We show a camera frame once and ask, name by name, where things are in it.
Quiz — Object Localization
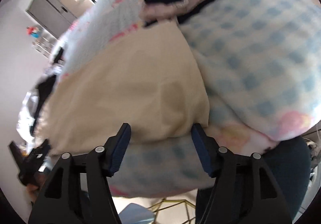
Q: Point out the gold wire frame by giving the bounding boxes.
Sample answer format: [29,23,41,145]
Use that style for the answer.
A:
[144,198,197,224]

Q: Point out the black trousers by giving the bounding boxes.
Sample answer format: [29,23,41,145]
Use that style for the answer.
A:
[30,76,61,136]

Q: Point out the navy striped folded garment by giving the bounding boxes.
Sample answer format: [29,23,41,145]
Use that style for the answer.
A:
[144,0,234,25]

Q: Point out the light blue fleece cloth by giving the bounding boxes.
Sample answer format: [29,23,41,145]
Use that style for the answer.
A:
[118,203,156,224]

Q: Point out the printed checked blanket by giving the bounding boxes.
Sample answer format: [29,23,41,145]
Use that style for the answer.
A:
[38,0,321,198]

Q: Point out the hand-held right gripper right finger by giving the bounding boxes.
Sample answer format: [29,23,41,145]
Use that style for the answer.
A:
[191,123,293,224]

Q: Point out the red and blue plush toy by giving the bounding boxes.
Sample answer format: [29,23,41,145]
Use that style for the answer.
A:
[26,26,44,39]

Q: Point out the small black garment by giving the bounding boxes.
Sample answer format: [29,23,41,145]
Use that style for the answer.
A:
[51,47,67,64]

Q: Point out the person's left hand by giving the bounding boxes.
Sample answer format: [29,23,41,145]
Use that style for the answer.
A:
[24,181,41,193]

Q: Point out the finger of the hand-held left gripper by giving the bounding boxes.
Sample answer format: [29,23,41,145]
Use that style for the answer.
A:
[24,139,52,162]

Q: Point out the grey door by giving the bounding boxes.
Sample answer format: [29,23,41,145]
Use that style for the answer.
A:
[25,0,81,39]

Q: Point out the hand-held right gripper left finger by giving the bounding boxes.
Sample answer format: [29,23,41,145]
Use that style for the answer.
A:
[28,122,131,224]

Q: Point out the white shelf rack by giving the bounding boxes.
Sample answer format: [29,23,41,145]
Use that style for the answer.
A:
[31,35,58,57]

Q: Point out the pink and cream shirt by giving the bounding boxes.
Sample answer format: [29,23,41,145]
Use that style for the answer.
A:
[36,22,210,157]

